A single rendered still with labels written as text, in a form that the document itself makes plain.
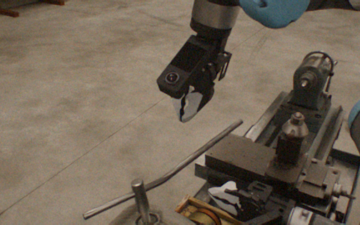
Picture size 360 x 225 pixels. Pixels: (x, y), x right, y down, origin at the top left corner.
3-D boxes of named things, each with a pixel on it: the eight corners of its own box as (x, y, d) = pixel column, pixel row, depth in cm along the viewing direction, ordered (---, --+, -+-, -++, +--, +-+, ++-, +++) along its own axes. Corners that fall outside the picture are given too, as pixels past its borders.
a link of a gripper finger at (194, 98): (206, 119, 72) (217, 82, 66) (192, 132, 67) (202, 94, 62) (194, 111, 73) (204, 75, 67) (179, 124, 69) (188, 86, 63)
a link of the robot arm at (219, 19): (229, 10, 51) (184, -9, 54) (220, 38, 54) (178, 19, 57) (249, 0, 57) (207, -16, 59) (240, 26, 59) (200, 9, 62)
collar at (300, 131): (304, 140, 104) (305, 132, 103) (278, 132, 108) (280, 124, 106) (310, 128, 110) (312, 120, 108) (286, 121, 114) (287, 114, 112)
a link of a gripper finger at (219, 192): (216, 180, 95) (247, 193, 91) (205, 193, 91) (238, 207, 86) (217, 171, 93) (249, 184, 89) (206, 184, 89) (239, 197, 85)
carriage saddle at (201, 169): (322, 229, 107) (326, 215, 104) (192, 175, 128) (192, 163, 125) (340, 174, 129) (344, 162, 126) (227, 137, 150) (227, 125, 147)
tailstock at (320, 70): (315, 135, 152) (330, 75, 138) (272, 123, 161) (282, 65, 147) (330, 107, 174) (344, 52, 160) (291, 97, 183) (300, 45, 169)
